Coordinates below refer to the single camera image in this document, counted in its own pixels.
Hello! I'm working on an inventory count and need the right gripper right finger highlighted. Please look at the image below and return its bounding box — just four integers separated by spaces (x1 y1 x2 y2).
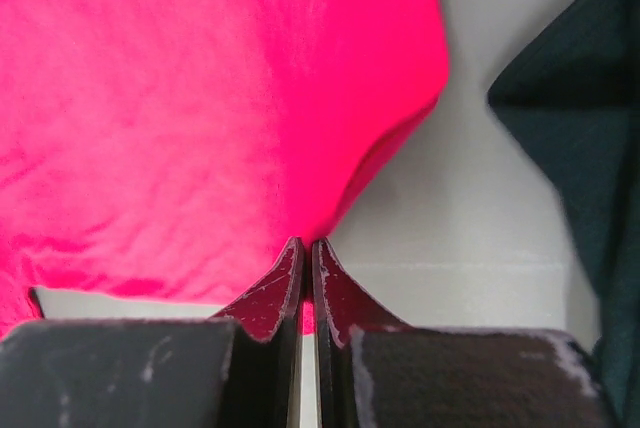
310 240 617 427

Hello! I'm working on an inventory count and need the black folded t shirt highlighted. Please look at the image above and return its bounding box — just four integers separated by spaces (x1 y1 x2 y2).
487 0 639 427

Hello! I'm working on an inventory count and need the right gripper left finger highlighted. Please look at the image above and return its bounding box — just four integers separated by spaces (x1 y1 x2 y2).
1 238 305 428

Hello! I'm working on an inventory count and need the pink red t shirt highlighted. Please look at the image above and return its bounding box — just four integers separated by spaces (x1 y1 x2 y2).
1 0 449 332

